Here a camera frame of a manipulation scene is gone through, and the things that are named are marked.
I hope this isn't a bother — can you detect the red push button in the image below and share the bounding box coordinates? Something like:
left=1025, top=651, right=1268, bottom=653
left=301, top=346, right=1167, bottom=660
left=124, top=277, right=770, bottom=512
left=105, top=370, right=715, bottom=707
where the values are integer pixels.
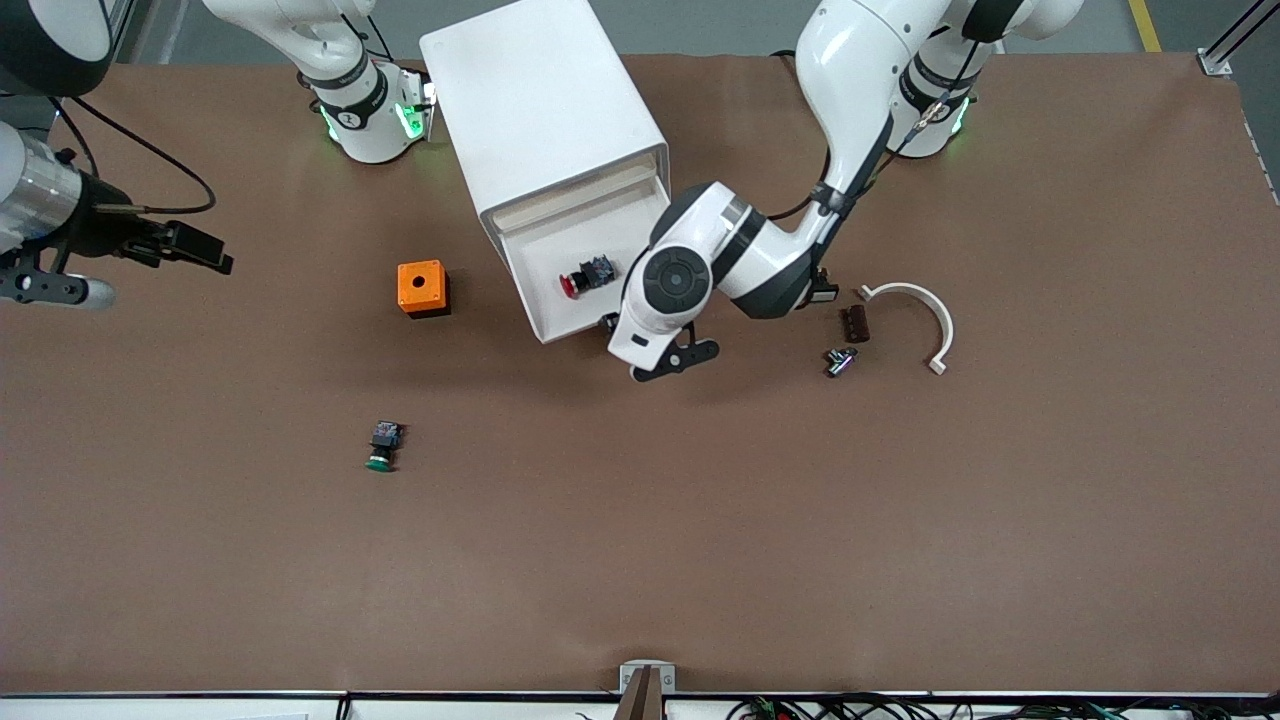
left=559, top=256, right=618, bottom=300

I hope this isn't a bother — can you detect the green push button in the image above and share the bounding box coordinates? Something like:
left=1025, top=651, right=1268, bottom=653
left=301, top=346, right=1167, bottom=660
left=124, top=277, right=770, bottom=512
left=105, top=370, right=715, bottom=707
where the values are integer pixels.
left=364, top=421, right=405, bottom=473

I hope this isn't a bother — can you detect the aluminium frame profile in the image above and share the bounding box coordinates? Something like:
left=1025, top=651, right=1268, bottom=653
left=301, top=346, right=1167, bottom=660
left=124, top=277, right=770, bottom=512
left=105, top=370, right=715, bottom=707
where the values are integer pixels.
left=1200, top=0, right=1276, bottom=77
left=100, top=0, right=151, bottom=67

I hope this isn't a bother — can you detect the orange button enclosure box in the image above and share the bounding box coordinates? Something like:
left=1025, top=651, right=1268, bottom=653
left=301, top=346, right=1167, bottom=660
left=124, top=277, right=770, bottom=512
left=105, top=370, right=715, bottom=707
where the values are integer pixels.
left=397, top=260, right=451, bottom=319

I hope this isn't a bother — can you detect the black right base cable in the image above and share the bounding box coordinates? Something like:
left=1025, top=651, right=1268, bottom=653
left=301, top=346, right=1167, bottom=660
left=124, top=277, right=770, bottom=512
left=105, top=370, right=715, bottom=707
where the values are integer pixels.
left=335, top=0, right=401, bottom=63

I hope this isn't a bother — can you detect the white curved bracket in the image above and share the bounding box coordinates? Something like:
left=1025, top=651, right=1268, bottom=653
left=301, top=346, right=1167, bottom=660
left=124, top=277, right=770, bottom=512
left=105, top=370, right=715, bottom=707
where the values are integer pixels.
left=857, top=282, right=955, bottom=376

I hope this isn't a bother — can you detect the grey metal table bracket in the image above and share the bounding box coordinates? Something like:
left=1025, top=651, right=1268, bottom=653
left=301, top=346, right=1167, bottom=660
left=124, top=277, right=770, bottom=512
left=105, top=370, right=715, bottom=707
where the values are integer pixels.
left=619, top=661, right=677, bottom=696

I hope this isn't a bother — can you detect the brown post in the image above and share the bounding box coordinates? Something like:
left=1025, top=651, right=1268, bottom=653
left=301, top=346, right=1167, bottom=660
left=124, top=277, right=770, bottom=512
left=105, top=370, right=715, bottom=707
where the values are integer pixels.
left=614, top=668, right=666, bottom=720

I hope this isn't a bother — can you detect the white table edge rail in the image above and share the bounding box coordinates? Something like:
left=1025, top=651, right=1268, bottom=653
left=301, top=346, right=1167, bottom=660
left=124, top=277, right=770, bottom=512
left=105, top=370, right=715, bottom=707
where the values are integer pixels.
left=0, top=690, right=1280, bottom=720

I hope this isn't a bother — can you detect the black cable bundle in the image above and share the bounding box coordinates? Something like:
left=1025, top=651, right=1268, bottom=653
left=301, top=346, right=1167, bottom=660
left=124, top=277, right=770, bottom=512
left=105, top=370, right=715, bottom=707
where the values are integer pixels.
left=728, top=693, right=1280, bottom=720

